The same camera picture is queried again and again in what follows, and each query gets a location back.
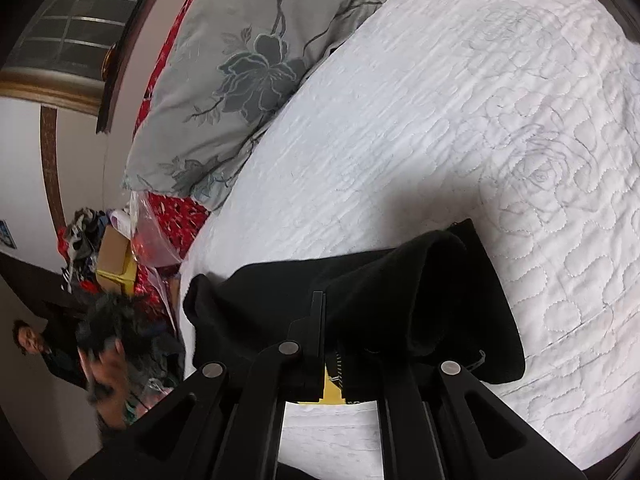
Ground dark wooden headboard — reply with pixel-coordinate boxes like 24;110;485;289
96;0;156;134

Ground clear plastic bag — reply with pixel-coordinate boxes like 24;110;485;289
129;191;182;269

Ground person in black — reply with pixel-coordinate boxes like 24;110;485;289
12;294;184;440

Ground white quilted bed cover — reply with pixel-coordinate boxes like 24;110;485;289
182;0;639;468

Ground pile of clothes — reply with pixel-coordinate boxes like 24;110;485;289
58;208;110;292

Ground cardboard box with yellow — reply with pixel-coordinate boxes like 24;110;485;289
96;226;137;296

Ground black pants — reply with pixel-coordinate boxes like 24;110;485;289
183;219;525;402

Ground grey floral pillow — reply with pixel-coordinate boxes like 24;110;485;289
121;0;403;213

